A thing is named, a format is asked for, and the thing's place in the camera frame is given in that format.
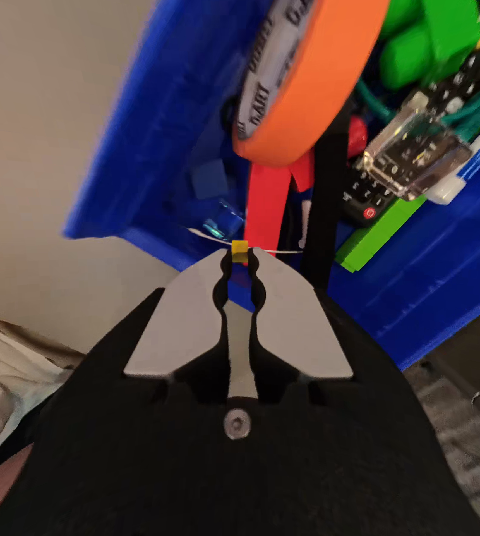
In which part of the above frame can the green block with round pegs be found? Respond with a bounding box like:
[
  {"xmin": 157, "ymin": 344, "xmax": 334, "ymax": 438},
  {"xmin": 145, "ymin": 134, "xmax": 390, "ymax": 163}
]
[{"xmin": 377, "ymin": 0, "xmax": 480, "ymax": 90}]

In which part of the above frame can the red block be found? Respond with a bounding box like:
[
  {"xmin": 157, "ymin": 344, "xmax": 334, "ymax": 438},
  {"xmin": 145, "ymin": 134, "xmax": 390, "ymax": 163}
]
[{"xmin": 289, "ymin": 116, "xmax": 369, "ymax": 192}]

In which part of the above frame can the person's light clothing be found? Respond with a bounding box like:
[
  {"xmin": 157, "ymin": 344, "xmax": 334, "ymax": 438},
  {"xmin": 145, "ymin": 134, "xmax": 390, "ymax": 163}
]
[{"xmin": 0, "ymin": 308, "xmax": 86, "ymax": 474}]

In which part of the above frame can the red bar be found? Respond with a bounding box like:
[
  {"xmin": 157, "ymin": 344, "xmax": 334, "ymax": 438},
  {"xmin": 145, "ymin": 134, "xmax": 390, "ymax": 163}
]
[{"xmin": 243, "ymin": 161, "xmax": 293, "ymax": 266}]

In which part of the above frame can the black remote control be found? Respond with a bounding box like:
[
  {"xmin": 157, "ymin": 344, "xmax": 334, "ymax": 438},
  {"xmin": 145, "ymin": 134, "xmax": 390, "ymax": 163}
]
[{"xmin": 340, "ymin": 0, "xmax": 480, "ymax": 229}]

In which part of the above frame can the clear acrylic cube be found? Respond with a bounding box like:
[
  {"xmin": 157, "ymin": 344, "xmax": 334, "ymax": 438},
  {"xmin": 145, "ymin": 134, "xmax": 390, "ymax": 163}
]
[
  {"xmin": 361, "ymin": 90, "xmax": 473, "ymax": 202},
  {"xmin": 202, "ymin": 201, "xmax": 245, "ymax": 241}
]

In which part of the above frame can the orange tape roll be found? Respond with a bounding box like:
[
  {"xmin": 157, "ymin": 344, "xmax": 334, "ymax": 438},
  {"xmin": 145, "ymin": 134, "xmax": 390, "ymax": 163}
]
[{"xmin": 232, "ymin": 0, "xmax": 391, "ymax": 168}]

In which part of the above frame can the green network cable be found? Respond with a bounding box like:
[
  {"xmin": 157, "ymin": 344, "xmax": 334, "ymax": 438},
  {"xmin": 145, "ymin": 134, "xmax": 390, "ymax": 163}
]
[{"xmin": 355, "ymin": 77, "xmax": 480, "ymax": 143}]

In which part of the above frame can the white marker with blue cap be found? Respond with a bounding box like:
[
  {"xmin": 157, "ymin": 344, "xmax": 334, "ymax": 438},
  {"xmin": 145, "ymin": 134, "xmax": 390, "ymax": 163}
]
[{"xmin": 426, "ymin": 121, "xmax": 480, "ymax": 206}]

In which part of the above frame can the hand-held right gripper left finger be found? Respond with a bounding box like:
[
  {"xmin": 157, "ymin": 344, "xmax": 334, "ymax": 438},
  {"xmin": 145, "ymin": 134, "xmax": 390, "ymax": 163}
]
[{"xmin": 123, "ymin": 248, "xmax": 230, "ymax": 379}]

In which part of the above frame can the blue plastic bin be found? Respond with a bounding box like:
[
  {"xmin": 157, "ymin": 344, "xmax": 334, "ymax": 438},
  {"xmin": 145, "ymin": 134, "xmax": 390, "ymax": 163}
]
[{"xmin": 62, "ymin": 0, "xmax": 480, "ymax": 372}]

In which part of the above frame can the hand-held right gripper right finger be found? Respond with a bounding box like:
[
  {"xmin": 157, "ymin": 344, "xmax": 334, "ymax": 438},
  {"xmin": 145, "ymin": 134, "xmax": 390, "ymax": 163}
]
[{"xmin": 248, "ymin": 247, "xmax": 354, "ymax": 381}]

